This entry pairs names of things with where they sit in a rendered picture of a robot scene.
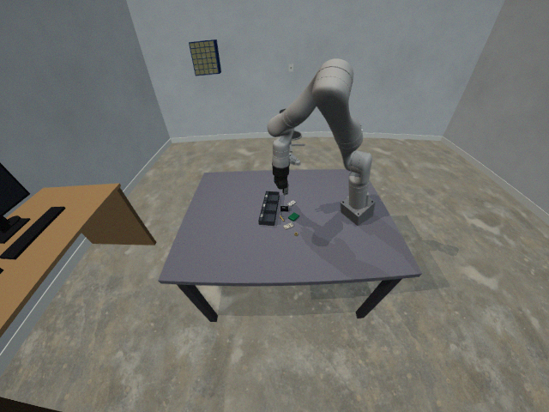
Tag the dark grey rack of bins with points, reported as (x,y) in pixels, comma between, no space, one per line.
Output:
(269,208)

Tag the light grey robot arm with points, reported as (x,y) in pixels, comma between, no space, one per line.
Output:
(330,92)

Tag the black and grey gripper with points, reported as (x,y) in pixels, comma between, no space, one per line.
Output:
(281,170)

